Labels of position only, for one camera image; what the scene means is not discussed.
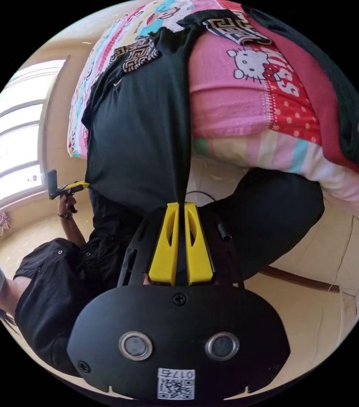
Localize window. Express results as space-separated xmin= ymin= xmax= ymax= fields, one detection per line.
xmin=0 ymin=57 xmax=70 ymax=222

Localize person's left hand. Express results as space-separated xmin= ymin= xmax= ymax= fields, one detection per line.
xmin=57 ymin=194 xmax=78 ymax=218

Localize pile of clothes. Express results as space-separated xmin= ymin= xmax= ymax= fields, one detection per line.
xmin=246 ymin=5 xmax=359 ymax=182

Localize black long sleeve patterned cuffs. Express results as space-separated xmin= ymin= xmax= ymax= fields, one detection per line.
xmin=81 ymin=8 xmax=274 ymax=220

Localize person's left forearm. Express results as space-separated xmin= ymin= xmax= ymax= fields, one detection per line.
xmin=59 ymin=213 xmax=87 ymax=248

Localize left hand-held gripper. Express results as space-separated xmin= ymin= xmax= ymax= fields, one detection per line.
xmin=49 ymin=180 xmax=90 ymax=201

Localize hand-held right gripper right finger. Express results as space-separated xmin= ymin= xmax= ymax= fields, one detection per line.
xmin=184 ymin=203 xmax=214 ymax=286

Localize person's body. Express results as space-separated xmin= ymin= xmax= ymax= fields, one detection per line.
xmin=0 ymin=168 xmax=326 ymax=379

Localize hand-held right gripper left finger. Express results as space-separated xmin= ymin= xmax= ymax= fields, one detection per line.
xmin=149 ymin=203 xmax=180 ymax=286

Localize bed with cartoon printed sheet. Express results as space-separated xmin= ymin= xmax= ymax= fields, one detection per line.
xmin=66 ymin=0 xmax=359 ymax=306

